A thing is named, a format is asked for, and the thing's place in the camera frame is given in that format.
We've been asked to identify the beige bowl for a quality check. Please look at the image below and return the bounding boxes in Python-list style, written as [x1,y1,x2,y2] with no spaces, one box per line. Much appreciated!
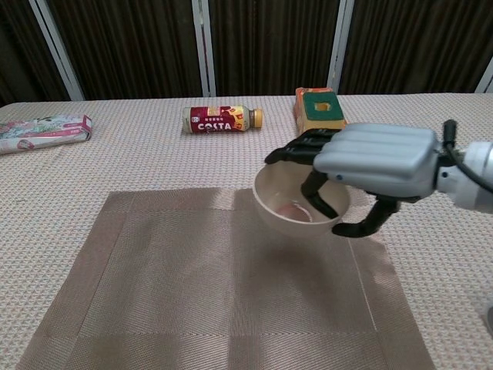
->
[253,161,354,237]

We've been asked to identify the dark pleated screen panel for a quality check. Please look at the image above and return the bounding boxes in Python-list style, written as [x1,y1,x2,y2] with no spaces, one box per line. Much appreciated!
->
[340,0,493,96]
[0,0,72,107]
[207,0,342,97]
[45,0,203,102]

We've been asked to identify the pink floral cardboard box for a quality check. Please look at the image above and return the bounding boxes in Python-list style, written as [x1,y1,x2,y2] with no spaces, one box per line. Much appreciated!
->
[0,114,93,156]

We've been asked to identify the orange carton box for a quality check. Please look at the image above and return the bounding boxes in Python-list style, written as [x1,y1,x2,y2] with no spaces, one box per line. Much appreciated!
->
[294,86,346,136]

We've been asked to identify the green yellow sponge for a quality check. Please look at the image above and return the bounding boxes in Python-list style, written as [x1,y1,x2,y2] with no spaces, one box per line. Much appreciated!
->
[302,92,347,130]

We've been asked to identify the white screen frame post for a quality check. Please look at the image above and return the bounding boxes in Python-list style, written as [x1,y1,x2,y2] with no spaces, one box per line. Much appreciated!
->
[191,0,216,97]
[327,0,355,93]
[29,0,86,102]
[475,57,493,94]

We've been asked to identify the brown woven placemat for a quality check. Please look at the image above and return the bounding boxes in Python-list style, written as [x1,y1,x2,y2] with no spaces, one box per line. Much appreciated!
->
[15,187,438,370]

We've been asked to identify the beige woven tablecloth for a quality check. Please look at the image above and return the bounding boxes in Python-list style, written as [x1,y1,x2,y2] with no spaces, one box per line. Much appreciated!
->
[0,92,493,370]

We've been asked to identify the Costa coffee bottle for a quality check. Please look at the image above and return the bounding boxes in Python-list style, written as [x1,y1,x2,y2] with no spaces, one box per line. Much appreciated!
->
[182,105,265,136]

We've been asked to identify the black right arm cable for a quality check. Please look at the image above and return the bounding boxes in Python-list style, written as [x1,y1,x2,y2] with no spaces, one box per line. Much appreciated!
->
[441,119,493,193]

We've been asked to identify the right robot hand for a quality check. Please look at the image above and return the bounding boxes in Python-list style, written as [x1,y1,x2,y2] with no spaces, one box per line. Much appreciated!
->
[263,122,444,238]

